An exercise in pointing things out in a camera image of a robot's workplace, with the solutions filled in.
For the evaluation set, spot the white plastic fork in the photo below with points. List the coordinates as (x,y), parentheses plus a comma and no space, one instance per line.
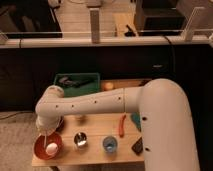
(44,141)

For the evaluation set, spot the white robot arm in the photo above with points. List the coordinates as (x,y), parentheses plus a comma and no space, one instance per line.
(168,134)

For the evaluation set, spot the red bowl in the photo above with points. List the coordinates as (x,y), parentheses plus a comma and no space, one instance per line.
(40,152)

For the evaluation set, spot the orange fruit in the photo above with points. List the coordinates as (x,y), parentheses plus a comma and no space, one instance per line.
(108,86)

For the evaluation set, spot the black tool in tray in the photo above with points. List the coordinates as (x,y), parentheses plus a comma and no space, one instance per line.
(66,82)

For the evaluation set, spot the green tray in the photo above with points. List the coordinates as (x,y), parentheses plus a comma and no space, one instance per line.
(90,88)

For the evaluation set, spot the orange carrot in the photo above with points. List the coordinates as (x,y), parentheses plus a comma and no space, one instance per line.
(121,126)

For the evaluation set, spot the teal object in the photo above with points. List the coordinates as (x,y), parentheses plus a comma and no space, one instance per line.
(135,118)

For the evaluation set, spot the black object on floor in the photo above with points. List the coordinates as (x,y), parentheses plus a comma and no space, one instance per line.
(129,32)

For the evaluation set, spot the blue glass cup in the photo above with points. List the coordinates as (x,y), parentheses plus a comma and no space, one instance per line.
(110,144)

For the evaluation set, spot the small metal cup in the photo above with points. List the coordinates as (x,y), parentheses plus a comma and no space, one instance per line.
(80,139)

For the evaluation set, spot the black rectangular block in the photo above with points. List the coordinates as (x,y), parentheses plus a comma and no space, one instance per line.
(137,147)

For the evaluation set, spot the black box upper right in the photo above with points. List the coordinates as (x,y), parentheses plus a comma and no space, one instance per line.
(158,15)

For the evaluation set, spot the white egg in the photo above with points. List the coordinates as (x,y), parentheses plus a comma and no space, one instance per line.
(51,149)

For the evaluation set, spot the white post centre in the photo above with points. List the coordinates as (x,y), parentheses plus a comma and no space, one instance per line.
(95,25)

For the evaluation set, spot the white post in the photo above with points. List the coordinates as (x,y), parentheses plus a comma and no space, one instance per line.
(194,20)
(95,25)

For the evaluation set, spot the white horizontal rail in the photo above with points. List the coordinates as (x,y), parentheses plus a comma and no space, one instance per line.
(104,41)

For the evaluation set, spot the white post right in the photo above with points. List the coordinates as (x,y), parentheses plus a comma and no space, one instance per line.
(194,20)

